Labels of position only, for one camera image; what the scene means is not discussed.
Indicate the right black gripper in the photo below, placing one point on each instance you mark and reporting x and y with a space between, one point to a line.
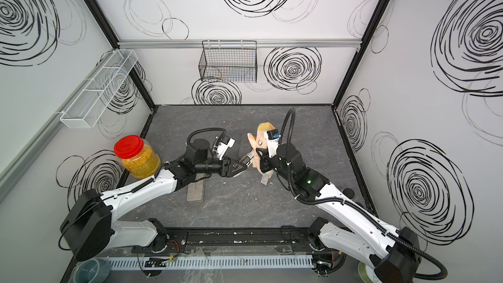
264 160

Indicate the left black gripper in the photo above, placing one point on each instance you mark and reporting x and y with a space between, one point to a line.
227 169

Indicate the grey rectangular eyeglass case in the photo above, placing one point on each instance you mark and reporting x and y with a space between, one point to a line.
195 190

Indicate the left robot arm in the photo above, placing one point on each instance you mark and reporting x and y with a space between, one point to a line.
93 224

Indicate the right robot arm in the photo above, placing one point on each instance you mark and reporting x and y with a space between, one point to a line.
363 236

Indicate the red lid jar yellow grains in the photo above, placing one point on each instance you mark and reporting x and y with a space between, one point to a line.
137 156

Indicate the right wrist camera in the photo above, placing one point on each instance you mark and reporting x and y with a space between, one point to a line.
273 137

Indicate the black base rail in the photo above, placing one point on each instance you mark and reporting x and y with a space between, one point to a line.
287 237

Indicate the black wire wall basket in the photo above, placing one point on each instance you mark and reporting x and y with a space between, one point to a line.
231 60

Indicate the white slotted cable duct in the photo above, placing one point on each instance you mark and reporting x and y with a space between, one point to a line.
212 262

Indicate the white wire wall shelf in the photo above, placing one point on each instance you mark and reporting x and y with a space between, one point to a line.
109 88

